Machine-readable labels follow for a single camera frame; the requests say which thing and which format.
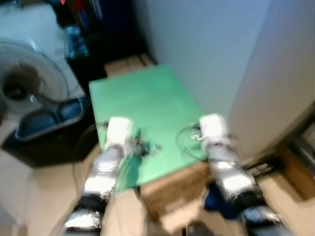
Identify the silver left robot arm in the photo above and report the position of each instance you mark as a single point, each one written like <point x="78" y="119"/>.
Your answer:
<point x="101" y="177"/>

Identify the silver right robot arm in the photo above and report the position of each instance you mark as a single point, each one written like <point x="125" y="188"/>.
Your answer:
<point x="231" y="177"/>

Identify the green mat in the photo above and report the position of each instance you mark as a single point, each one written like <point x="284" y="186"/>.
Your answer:
<point x="147" y="98"/>

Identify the brown cardboard box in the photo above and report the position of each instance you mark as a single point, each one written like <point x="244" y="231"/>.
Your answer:
<point x="125" y="65"/>
<point x="172" y="189"/>

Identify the blue plastic tray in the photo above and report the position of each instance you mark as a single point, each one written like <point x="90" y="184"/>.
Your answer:
<point x="49" y="120"/>

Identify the dark shelf unit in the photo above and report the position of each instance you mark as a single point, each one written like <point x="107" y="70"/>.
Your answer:
<point x="113" y="29"/>

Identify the white electric fan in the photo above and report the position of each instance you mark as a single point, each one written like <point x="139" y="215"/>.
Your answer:
<point x="44" y="69"/>

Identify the black box with white print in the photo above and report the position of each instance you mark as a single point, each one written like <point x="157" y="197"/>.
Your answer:
<point x="261" y="169"/>

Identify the brown wooden crate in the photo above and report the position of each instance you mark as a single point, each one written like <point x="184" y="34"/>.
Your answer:
<point x="300" y="177"/>

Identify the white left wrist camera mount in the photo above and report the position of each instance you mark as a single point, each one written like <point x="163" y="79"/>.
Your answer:
<point x="119" y="130"/>

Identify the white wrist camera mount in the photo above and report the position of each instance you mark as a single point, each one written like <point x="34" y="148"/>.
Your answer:
<point x="214" y="127"/>
<point x="119" y="130"/>

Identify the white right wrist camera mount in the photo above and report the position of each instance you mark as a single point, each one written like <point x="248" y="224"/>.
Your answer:
<point x="214" y="127"/>

